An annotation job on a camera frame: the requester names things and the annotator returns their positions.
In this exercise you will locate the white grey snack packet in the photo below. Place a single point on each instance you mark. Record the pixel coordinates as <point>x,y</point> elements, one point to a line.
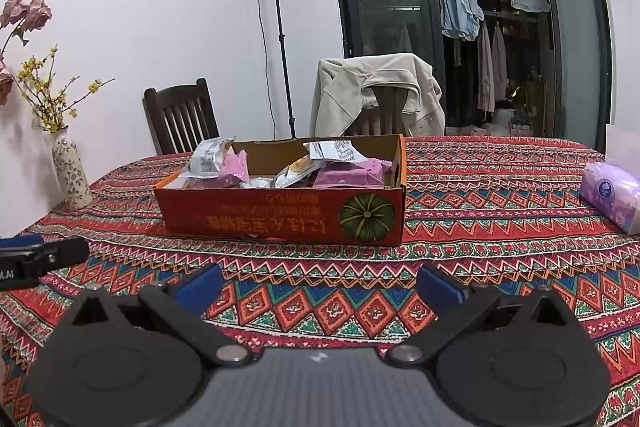
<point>207,157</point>

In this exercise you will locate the jacket-draped wooden chair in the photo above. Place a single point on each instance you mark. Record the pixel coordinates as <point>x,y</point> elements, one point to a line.
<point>387,112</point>

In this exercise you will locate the floral ceramic vase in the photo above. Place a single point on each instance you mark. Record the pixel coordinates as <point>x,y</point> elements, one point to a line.
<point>70,172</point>

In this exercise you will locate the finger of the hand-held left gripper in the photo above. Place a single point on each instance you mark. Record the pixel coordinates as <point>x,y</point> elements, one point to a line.
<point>50,254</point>

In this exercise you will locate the beige jacket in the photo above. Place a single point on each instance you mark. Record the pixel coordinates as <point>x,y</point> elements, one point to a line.
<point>345,97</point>

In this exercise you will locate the pink snack packet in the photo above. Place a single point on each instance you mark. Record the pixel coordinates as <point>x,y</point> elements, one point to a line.
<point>350,174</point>

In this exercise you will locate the red patterned tablecloth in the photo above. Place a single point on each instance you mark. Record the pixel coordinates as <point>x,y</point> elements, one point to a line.
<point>500,217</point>

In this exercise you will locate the yellow flower branches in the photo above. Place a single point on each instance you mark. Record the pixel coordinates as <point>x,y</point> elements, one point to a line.
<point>50,107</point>

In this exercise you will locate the red cardboard box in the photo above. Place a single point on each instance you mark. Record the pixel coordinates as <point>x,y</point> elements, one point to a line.
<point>280,217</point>

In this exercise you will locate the pile of mixed snack bags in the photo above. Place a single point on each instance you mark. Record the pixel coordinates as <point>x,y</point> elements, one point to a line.
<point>335,151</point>

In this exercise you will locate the pink artificial flowers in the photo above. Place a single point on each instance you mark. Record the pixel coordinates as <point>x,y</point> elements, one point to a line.
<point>35,12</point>

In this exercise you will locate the studio light on stand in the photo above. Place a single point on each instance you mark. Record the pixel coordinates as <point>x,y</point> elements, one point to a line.
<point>282,57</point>

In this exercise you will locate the dark wooden chair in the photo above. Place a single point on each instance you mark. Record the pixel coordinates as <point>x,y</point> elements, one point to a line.
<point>180,117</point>

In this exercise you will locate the pale pink hanging garment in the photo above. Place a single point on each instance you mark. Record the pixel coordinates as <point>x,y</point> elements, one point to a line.
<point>485,72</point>
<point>499,67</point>

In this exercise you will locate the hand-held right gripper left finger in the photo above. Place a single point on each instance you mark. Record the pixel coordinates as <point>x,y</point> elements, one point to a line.
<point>200,284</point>

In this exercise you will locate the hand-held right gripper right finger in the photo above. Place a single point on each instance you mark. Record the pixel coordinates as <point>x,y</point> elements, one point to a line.
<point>440,287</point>

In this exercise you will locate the purple tissue pack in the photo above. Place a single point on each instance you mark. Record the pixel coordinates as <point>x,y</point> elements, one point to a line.
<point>612,194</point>

